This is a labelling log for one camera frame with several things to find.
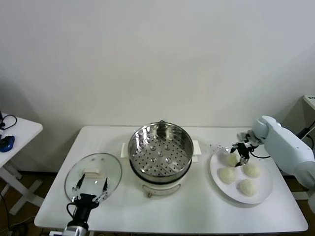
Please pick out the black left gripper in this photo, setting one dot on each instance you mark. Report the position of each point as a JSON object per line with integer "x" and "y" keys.
{"x": 83, "y": 201}

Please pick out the white round plate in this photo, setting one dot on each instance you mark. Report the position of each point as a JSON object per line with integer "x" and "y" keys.
{"x": 217, "y": 191}

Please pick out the white side table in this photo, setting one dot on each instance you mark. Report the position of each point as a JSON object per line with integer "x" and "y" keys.
{"x": 24, "y": 127}

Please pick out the blue computer mouse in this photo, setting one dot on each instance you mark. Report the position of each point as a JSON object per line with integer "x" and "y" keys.
{"x": 6, "y": 143}

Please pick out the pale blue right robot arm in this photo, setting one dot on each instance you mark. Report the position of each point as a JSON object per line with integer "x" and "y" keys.
{"x": 283, "y": 145}

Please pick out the stainless steel steamer basket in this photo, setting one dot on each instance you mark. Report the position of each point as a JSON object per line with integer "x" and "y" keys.
{"x": 177, "y": 137}

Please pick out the white steamed baozi bun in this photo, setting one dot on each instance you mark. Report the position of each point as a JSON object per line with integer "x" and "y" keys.
{"x": 230, "y": 160}
{"x": 252, "y": 170}
{"x": 227, "y": 175}
{"x": 246, "y": 187}

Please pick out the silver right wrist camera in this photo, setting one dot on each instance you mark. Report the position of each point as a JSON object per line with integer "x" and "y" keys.
{"x": 242, "y": 136}

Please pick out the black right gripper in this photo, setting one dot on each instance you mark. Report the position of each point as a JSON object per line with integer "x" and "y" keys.
{"x": 244, "y": 149}

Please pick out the round glass pot lid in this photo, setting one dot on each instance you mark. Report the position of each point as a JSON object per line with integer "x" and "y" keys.
{"x": 108, "y": 167}

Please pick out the white electric cooking pot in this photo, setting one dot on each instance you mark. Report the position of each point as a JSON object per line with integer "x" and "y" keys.
{"x": 160, "y": 188}

